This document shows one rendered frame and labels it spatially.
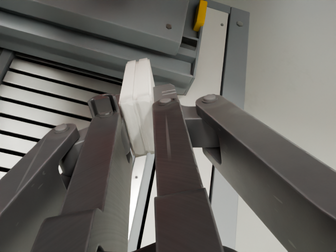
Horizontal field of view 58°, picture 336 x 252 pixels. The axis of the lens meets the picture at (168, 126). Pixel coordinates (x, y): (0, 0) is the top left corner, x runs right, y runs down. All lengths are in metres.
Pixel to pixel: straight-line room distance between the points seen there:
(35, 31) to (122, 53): 0.18
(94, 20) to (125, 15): 0.06
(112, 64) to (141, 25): 0.11
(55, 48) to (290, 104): 0.64
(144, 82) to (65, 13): 0.49
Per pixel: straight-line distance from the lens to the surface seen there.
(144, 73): 0.17
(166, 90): 0.16
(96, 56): 0.65
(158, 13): 0.64
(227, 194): 0.66
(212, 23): 0.88
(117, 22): 0.61
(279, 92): 0.94
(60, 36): 0.69
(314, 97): 1.01
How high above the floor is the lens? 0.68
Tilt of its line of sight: 63 degrees down
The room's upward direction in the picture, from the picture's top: 28 degrees clockwise
